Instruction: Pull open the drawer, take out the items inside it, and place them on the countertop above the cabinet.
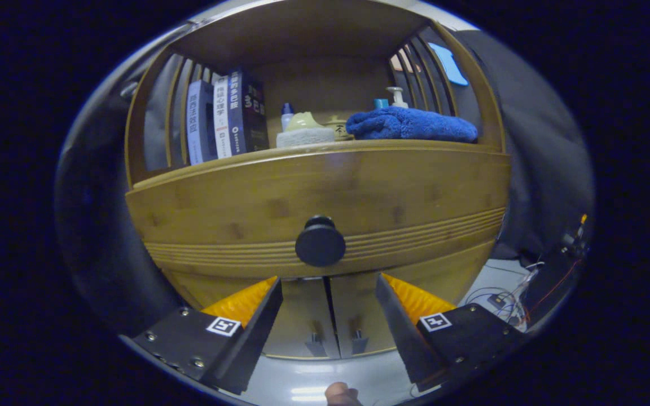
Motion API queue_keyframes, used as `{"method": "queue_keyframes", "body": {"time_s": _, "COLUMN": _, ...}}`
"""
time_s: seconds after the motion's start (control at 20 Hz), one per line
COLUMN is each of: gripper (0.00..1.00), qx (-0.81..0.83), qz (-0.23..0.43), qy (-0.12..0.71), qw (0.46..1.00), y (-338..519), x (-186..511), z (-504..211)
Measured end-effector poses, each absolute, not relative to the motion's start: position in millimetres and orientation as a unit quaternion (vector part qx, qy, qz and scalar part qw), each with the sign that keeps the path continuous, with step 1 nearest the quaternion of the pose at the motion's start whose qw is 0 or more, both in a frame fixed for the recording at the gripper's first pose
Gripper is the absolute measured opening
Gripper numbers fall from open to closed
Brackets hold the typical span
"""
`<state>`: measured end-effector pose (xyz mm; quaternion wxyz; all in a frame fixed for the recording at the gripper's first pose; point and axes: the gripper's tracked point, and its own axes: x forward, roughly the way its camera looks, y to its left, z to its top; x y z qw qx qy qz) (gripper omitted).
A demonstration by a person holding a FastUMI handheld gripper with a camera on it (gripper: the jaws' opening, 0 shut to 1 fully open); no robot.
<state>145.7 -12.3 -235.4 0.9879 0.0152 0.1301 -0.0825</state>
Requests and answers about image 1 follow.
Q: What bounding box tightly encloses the light blue-grey book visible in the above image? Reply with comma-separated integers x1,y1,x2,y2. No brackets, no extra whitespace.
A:
187,80,218,165

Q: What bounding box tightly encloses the wooden countertop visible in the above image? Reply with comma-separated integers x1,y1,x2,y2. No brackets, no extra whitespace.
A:
133,138,503,189

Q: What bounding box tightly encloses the black equipment with orange tip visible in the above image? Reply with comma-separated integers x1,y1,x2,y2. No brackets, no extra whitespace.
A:
522,213,591,328

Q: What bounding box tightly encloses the dark blue book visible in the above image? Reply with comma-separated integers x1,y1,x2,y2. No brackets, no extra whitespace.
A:
227,69,270,155

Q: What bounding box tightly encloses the white spine book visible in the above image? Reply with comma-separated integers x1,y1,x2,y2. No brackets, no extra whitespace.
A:
212,75,234,159

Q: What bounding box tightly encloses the beige lidded tea cup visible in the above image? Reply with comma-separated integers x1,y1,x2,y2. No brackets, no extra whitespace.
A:
325,116,354,142

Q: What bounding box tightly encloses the pale green white round item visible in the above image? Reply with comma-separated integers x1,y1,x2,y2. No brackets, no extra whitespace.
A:
276,112,336,149

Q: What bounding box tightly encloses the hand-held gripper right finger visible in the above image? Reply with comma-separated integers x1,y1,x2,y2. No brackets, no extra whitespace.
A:
375,273,530,394

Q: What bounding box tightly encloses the wooden drawer with black knob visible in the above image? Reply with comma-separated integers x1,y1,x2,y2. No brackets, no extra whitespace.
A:
125,145,512,281

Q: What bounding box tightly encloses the wooden cabinet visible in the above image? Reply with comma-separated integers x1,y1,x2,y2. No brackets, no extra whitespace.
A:
124,0,512,360

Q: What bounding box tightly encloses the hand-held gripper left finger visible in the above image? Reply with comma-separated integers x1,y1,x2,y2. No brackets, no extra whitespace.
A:
119,276,284,396

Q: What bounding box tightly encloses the white pump bottle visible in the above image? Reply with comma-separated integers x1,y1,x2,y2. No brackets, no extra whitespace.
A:
386,86,409,109

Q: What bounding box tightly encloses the blue folded towel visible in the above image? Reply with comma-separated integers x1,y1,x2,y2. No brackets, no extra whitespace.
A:
346,106,478,143

